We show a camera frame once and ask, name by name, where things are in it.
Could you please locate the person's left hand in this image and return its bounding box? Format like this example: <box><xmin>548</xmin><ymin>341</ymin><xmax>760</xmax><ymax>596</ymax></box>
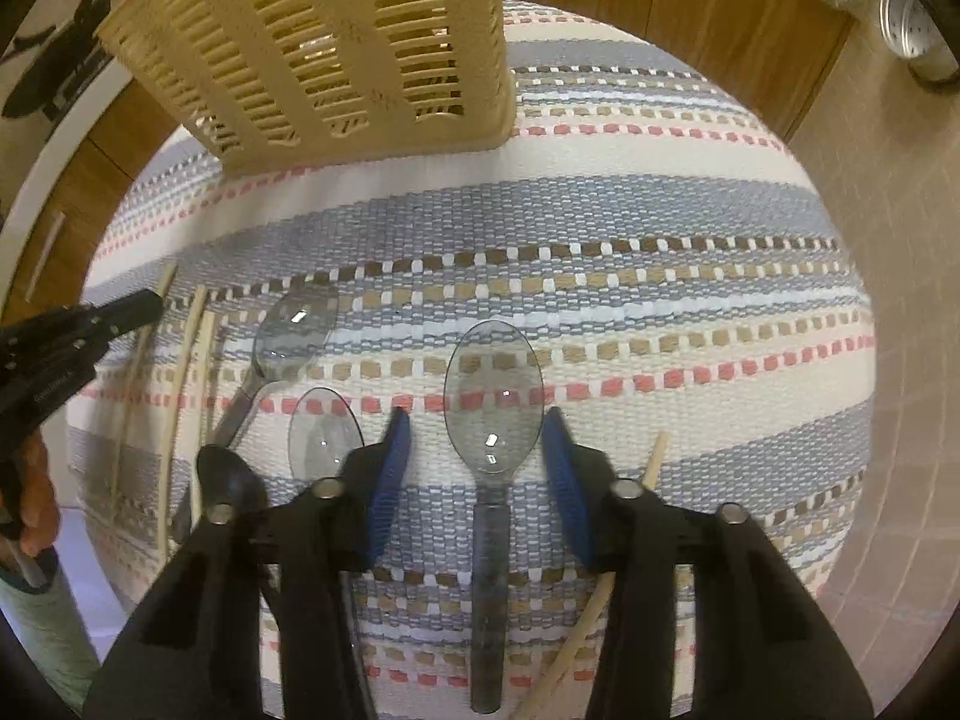
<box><xmin>13</xmin><ymin>435</ymin><xmax>62</xmax><ymax>557</ymax></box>

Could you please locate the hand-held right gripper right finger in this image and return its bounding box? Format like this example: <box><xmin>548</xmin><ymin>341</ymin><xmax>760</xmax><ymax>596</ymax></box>
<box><xmin>540</xmin><ymin>405</ymin><xmax>875</xmax><ymax>720</ymax></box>

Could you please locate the beige plastic utensil basket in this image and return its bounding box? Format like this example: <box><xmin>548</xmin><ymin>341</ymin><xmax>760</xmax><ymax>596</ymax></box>
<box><xmin>96</xmin><ymin>0</ymin><xmax>518</xmax><ymax>179</ymax></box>

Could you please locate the wooden chopstick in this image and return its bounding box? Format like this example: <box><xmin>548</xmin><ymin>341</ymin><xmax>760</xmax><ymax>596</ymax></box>
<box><xmin>517</xmin><ymin>431</ymin><xmax>670</xmax><ymax>720</ymax></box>
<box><xmin>189</xmin><ymin>311</ymin><xmax>222</xmax><ymax>522</ymax></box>
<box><xmin>111</xmin><ymin>264</ymin><xmax>179</xmax><ymax>503</ymax></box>
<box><xmin>157</xmin><ymin>285</ymin><xmax>209</xmax><ymax>567</ymax></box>

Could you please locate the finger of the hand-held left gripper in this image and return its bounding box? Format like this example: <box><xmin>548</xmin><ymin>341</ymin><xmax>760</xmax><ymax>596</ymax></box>
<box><xmin>79</xmin><ymin>289</ymin><xmax>166</xmax><ymax>346</ymax></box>

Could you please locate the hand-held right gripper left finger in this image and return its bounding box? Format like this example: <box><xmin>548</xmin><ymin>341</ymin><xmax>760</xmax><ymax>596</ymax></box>
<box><xmin>82</xmin><ymin>406</ymin><xmax>413</xmax><ymax>720</ymax></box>

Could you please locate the clear grey plastic spoon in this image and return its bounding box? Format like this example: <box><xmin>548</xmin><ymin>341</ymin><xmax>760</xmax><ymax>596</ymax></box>
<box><xmin>442</xmin><ymin>319</ymin><xmax>547</xmax><ymax>715</ymax></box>
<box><xmin>208</xmin><ymin>283</ymin><xmax>342</xmax><ymax>451</ymax></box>
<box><xmin>287</xmin><ymin>388</ymin><xmax>366</xmax><ymax>482</ymax></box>

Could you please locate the striped woven mat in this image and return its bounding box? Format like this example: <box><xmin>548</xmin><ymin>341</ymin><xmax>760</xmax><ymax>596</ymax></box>
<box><xmin>64</xmin><ymin>0</ymin><xmax>878</xmax><ymax>720</ymax></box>

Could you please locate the dark plastic spoon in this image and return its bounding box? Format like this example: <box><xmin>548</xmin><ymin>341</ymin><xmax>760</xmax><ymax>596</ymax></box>
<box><xmin>171</xmin><ymin>444</ymin><xmax>265</xmax><ymax>548</ymax></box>

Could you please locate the person's left forearm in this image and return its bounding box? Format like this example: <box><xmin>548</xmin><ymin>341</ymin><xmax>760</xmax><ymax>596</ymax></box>
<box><xmin>0</xmin><ymin>547</ymin><xmax>102</xmax><ymax>713</ymax></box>

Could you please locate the black gas stove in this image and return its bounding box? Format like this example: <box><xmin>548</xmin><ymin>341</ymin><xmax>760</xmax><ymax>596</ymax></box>
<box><xmin>0</xmin><ymin>0</ymin><xmax>132</xmax><ymax>121</ymax></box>

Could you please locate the round metal steamer tray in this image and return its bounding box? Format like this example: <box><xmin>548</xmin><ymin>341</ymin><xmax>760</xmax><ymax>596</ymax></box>
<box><xmin>874</xmin><ymin>0</ymin><xmax>960</xmax><ymax>83</ymax></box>

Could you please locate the wooden base cabinet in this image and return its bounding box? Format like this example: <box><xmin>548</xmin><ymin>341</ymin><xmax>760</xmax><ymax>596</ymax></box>
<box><xmin>499</xmin><ymin>0</ymin><xmax>856</xmax><ymax>143</ymax></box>
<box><xmin>4</xmin><ymin>75</ymin><xmax>185</xmax><ymax>323</ymax></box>

